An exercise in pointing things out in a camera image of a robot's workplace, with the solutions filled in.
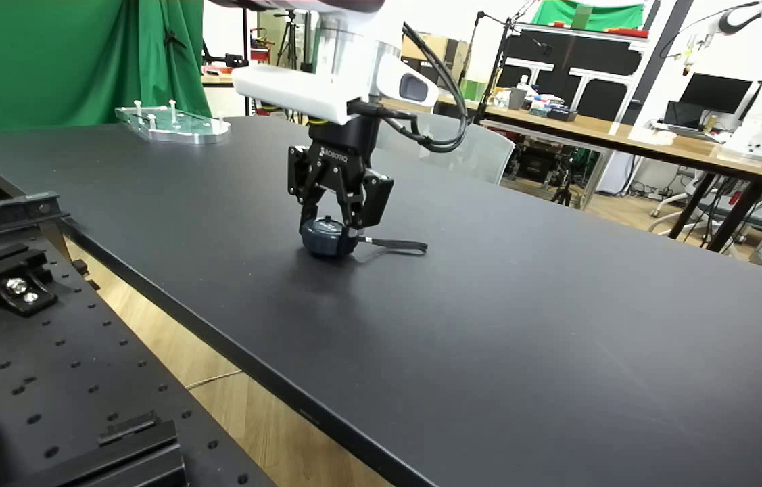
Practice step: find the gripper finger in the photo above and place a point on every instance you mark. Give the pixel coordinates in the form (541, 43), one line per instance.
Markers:
(296, 172)
(375, 199)

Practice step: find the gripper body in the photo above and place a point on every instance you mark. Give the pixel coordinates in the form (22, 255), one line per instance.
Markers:
(340, 143)

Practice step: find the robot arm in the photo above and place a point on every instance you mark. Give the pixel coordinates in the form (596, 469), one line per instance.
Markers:
(353, 40)

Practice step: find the dark blue tape measure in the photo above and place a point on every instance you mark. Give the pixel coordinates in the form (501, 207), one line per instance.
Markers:
(323, 240)

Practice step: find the translucent grey chair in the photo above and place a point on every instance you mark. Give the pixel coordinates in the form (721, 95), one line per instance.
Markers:
(482, 152)

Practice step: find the clear acrylic plate with pegs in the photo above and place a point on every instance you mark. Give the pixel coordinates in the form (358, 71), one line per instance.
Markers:
(174, 125)

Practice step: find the cardboard box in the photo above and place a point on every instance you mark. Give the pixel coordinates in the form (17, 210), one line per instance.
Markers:
(445, 51)

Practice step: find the grey cup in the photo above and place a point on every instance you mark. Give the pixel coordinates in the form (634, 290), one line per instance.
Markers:
(516, 99)

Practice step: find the small black tripod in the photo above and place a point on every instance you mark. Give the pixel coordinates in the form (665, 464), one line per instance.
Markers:
(563, 189)

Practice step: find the long wooden table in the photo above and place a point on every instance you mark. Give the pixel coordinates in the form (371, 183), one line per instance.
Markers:
(624, 138)

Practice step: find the green curtain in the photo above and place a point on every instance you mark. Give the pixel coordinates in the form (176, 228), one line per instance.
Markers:
(49, 61)

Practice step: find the green cloth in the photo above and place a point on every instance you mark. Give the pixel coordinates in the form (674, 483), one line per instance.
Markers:
(590, 13)

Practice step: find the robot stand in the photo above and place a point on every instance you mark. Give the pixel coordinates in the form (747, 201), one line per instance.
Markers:
(83, 365)

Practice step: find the laptop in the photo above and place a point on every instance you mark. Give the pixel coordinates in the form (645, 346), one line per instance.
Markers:
(683, 113)

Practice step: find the office chair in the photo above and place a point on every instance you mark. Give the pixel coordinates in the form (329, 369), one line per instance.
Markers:
(719, 213)

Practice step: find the black monitor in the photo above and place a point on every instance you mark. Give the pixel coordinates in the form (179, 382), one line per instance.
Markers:
(715, 93)

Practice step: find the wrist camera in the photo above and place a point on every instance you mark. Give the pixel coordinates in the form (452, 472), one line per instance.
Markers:
(286, 88)

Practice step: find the camera on tripod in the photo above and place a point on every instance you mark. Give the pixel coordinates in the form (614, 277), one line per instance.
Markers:
(289, 37)

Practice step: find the black clamp bracket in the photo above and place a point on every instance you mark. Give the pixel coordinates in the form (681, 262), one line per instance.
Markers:
(22, 287)

